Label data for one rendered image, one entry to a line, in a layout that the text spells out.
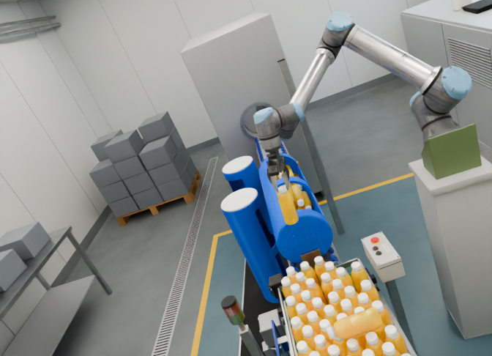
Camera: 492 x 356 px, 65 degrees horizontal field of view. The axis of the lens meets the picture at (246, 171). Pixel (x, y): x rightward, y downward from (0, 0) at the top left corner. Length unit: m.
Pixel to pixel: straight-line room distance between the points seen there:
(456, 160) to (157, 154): 4.01
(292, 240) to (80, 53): 6.16
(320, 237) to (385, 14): 5.51
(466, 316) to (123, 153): 4.33
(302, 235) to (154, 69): 5.60
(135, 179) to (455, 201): 4.34
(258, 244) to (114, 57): 5.25
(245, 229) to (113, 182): 3.35
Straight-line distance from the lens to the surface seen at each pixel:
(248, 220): 2.66
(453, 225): 2.26
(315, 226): 1.95
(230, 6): 6.82
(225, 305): 1.57
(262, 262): 2.86
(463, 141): 2.12
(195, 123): 7.28
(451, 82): 2.02
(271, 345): 2.06
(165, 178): 5.50
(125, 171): 5.61
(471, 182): 2.15
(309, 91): 1.96
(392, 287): 1.93
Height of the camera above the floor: 2.25
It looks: 23 degrees down
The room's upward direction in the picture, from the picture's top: 24 degrees counter-clockwise
